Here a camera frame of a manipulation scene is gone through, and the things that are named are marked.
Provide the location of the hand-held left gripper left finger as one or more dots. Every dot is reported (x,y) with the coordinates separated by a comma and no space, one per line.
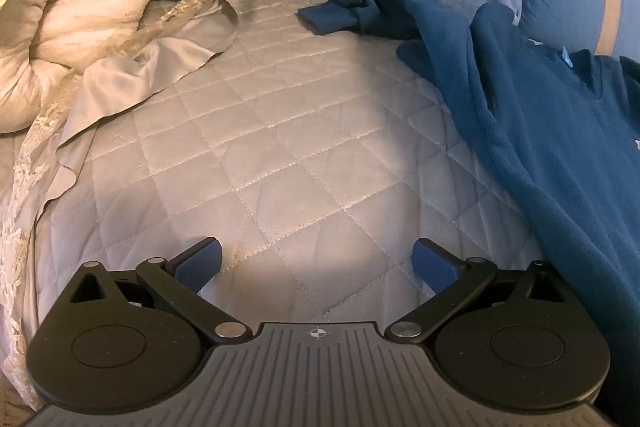
(200,263)

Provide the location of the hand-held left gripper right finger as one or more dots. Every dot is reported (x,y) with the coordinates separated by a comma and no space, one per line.
(432,268)

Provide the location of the blue fleece sweater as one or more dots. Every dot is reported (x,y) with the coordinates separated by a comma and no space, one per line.
(550,132)

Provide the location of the grey quilted bedspread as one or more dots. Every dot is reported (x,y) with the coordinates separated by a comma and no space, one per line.
(300,132)

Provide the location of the white comforter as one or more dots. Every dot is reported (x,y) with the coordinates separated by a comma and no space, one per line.
(75,7)

